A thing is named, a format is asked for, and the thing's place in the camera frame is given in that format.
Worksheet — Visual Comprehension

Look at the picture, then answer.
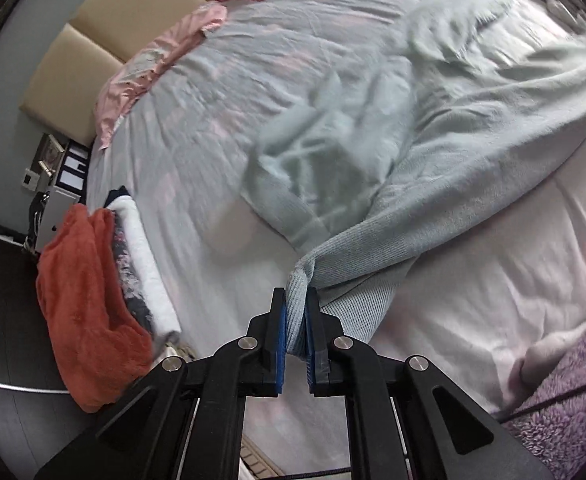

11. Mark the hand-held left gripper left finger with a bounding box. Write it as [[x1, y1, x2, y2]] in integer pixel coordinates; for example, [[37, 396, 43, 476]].
[[33, 287, 289, 480]]

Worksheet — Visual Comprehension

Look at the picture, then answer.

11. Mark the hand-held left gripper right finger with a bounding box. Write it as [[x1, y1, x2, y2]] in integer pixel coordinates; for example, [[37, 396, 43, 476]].
[[304, 287, 556, 480]]

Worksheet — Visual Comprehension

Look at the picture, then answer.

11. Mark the light mint knit sweater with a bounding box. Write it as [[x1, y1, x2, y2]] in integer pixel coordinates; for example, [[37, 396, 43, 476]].
[[240, 0, 586, 361]]

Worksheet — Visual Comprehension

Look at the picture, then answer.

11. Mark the striped beige cloth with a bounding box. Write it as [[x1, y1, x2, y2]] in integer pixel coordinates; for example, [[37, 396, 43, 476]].
[[163, 341, 196, 362]]

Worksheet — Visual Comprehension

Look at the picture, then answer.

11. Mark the white folded towel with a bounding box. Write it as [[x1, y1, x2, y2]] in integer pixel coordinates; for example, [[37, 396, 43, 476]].
[[110, 195, 183, 346]]

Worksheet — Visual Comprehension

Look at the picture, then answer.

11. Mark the dark floral folded cloth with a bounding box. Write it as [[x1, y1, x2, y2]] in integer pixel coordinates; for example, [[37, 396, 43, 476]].
[[104, 200, 155, 336]]

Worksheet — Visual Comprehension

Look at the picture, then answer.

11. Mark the orange fluffy cloth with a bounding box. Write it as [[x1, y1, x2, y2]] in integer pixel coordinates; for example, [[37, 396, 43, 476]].
[[36, 204, 155, 413]]

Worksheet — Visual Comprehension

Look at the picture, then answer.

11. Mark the navy folded cloth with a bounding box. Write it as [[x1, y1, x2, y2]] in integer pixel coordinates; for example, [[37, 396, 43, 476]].
[[104, 186, 134, 208]]

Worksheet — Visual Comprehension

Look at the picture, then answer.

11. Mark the white and black nightstand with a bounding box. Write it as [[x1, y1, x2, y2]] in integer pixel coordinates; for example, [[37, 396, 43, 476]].
[[20, 132, 91, 256]]

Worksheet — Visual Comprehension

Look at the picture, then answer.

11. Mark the bed with dotted grey sheet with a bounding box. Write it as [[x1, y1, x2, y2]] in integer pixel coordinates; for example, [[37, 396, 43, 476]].
[[86, 0, 586, 471]]

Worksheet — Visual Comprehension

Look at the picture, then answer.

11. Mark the purple fluffy cloth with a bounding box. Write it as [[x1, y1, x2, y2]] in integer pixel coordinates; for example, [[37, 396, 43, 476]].
[[498, 300, 586, 480]]

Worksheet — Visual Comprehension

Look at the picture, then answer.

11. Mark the framed picture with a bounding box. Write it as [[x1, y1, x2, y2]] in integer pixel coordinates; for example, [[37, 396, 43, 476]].
[[37, 134, 69, 177]]

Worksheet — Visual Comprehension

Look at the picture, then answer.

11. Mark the light pink printed pillow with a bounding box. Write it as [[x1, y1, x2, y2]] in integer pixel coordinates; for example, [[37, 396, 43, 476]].
[[93, 1, 229, 150]]

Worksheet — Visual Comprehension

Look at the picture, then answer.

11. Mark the beige padded headboard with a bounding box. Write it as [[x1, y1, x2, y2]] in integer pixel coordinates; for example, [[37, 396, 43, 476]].
[[19, 0, 256, 143]]

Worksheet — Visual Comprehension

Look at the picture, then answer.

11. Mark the black cable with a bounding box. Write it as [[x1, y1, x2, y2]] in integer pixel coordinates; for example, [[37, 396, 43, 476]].
[[493, 375, 586, 423]]

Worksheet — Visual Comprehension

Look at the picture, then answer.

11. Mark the white cable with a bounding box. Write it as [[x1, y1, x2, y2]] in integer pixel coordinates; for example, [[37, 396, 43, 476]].
[[0, 372, 71, 396]]

